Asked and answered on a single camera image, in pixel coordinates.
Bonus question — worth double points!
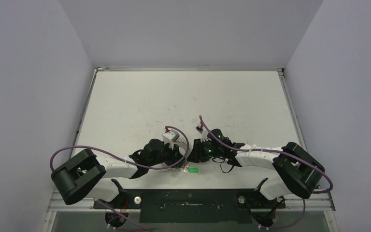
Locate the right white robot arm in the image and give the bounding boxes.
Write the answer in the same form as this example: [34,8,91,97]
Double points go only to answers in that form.
[187,129,325,207]

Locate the aluminium frame rail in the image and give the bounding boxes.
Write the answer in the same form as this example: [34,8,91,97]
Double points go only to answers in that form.
[47,190,334,212]

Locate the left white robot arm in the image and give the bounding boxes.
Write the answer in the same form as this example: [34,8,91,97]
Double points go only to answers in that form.
[50,139,186,208]

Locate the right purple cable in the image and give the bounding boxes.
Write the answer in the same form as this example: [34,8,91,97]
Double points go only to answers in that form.
[199,115,334,230]

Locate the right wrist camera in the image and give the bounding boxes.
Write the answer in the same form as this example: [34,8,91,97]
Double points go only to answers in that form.
[196,123,206,135]

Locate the metal disc with keyrings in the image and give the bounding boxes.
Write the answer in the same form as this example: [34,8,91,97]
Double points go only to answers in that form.
[163,138,192,172]

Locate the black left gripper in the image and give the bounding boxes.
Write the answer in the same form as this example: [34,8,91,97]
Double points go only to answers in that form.
[148,141,185,167]

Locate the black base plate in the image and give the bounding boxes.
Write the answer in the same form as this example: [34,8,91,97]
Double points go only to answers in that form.
[107,188,285,223]

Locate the green key tag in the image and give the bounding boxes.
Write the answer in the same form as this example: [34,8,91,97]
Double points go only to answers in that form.
[188,167,199,174]

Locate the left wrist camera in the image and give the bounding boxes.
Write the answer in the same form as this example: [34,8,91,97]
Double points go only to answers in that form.
[162,128,180,149]

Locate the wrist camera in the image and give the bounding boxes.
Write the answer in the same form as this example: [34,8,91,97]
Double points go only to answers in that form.
[162,128,180,149]
[196,123,206,135]

